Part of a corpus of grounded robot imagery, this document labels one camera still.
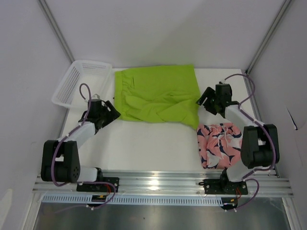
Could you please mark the white slotted cable duct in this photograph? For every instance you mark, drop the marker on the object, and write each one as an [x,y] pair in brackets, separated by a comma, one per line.
[135,200]

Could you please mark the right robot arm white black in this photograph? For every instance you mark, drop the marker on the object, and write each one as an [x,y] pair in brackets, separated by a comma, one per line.
[259,149]

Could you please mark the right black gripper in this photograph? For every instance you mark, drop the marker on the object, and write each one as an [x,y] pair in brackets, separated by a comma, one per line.
[208,93]

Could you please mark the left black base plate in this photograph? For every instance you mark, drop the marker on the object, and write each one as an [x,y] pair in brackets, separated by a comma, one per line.
[107,185]

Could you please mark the lime green shorts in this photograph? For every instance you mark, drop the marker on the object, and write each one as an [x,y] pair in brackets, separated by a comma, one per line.
[158,94]

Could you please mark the pink shark print shorts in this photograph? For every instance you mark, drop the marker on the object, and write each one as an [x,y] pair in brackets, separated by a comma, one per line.
[219,145]

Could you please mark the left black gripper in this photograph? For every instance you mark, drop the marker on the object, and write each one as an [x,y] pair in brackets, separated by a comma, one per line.
[112,114]

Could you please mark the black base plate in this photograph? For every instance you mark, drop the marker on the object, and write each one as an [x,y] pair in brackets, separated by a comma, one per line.
[219,187]
[107,185]

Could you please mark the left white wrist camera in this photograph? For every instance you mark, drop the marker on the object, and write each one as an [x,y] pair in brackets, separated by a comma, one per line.
[95,97]

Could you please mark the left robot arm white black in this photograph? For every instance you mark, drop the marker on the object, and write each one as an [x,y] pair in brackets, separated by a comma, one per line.
[60,160]

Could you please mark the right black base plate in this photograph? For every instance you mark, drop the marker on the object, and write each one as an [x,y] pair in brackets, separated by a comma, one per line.
[219,187]

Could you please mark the aluminium frame post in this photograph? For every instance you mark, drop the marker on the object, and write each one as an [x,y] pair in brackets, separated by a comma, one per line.
[56,29]
[286,5]

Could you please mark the white plastic basket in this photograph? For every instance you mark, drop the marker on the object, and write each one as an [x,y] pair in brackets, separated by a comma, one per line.
[72,91]

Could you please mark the aluminium mounting rail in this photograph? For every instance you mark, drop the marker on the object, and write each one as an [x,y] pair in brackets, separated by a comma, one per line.
[159,183]

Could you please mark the right aluminium frame post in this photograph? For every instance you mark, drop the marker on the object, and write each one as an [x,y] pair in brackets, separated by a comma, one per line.
[286,5]

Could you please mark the left aluminium frame post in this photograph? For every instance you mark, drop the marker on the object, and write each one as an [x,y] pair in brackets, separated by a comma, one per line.
[56,29]

